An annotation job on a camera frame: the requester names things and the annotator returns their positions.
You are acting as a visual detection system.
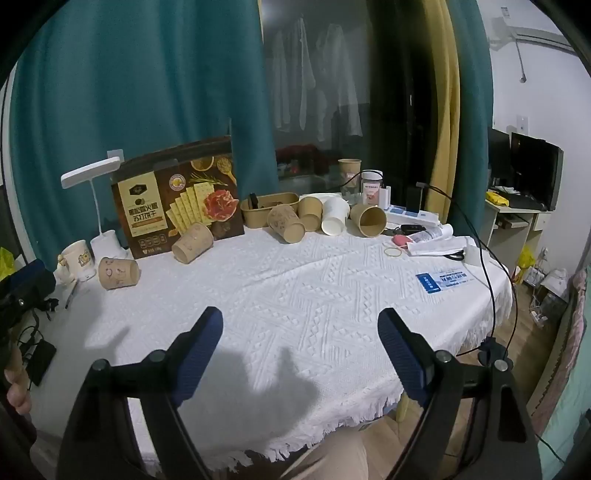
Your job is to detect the white cartoon mug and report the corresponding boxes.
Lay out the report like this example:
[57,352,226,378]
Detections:
[56,239,97,283]

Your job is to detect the white-lidded jar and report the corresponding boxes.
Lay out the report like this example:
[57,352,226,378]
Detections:
[360,170,384,206]

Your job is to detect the white paper sheets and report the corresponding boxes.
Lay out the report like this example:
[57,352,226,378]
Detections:
[406,235,476,257]

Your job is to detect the black table clamp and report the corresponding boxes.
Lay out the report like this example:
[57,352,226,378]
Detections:
[478,338,511,368]

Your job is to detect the person's leg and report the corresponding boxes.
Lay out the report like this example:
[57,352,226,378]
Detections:
[291,428,371,480]

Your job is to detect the yellow curtain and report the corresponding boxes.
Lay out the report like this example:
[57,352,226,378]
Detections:
[419,0,462,223]

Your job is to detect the teal curtain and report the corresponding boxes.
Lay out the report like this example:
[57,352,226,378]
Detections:
[9,0,278,265]
[450,0,495,223]

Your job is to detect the brown paper bowl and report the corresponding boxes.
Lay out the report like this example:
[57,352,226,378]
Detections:
[240,192,300,229]

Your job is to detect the black monitor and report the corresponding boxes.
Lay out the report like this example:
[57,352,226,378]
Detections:
[508,132,564,212]

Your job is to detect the blue and white card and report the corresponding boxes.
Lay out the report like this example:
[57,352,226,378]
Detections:
[416,269,470,294]

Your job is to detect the white tube box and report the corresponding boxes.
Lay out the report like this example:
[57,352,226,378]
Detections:
[385,205,439,227]

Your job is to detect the person's left hand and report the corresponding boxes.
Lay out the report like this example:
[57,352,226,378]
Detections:
[4,344,33,416]

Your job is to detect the white tablecloth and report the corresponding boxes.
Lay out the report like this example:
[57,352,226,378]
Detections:
[30,222,514,468]

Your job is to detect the brown printed paper cup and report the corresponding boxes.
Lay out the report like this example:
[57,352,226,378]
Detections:
[268,204,306,244]
[98,257,140,291]
[172,222,215,265]

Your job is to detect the black power bank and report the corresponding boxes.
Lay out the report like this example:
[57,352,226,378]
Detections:
[27,342,57,387]

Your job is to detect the black cable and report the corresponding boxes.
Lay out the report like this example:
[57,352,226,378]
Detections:
[416,181,515,356]

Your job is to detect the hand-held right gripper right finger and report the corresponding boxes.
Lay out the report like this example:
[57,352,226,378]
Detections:
[377,308,544,480]

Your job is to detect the brown cracker box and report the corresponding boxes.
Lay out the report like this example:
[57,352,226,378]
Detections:
[111,135,245,260]

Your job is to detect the hanging white clothes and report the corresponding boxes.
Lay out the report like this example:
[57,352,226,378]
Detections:
[272,17,363,141]

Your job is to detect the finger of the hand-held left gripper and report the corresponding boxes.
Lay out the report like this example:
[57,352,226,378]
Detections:
[8,258,57,303]

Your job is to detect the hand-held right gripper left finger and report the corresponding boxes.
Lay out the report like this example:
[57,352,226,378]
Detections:
[55,306,225,480]

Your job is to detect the black keyboard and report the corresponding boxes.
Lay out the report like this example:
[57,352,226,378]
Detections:
[505,196,546,211]

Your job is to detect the white desk lamp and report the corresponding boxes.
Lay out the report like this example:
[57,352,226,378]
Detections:
[61,157,130,260]

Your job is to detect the white paper cup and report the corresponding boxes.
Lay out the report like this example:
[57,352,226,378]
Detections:
[321,198,350,236]

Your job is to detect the white air conditioner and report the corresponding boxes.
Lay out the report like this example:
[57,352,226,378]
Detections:
[489,16,574,55]

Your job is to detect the pink bedding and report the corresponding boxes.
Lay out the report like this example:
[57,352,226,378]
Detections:
[531,268,591,418]

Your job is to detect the white computer desk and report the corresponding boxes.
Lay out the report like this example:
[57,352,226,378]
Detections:
[485,189,553,274]

